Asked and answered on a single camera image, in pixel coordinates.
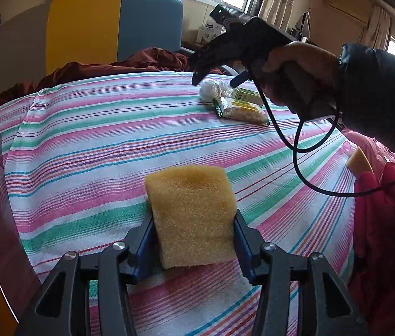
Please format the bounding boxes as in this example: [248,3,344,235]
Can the pink padded jacket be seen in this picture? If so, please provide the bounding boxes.
[341,129,395,336]

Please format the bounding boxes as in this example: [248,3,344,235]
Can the snack packet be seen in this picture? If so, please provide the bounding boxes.
[211,96,271,126]

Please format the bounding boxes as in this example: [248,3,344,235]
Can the small yellow sponge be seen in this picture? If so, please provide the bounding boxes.
[345,146,374,175]

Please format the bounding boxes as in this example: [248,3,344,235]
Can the large yellow sponge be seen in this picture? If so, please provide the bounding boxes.
[144,164,238,270]

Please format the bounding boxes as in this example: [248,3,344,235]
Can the black cable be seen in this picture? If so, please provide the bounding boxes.
[258,84,395,197]

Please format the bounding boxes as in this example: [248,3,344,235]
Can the white ball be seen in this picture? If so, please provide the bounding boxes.
[198,79,235,100]

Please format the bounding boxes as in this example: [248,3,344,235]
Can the grey yellow blue chair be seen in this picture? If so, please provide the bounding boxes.
[0,0,184,88]

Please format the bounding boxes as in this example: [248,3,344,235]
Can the maroon cloth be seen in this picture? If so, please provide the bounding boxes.
[0,47,226,113]

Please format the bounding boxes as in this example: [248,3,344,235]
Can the green yellow box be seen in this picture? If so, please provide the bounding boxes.
[231,87,264,107]

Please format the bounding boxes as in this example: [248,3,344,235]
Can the person's right hand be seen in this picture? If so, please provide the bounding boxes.
[258,41,341,113]

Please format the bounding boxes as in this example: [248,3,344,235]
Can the striped tablecloth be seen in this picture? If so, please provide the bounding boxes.
[0,71,362,336]

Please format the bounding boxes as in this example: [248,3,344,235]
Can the person's right forearm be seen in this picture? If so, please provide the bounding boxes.
[335,43,395,169]

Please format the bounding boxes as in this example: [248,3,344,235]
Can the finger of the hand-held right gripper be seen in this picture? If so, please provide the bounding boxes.
[229,64,252,88]
[189,30,243,86]

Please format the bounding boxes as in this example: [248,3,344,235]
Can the beige patterned curtain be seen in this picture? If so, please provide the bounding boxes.
[258,0,299,32]
[360,5,394,48]

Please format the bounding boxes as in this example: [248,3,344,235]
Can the boxes on window sill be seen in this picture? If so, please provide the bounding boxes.
[197,16,228,44]

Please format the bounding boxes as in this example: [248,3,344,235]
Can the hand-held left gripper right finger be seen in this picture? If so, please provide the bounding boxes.
[234,209,371,336]

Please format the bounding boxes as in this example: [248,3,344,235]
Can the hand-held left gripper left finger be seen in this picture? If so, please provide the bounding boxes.
[15,210,159,336]

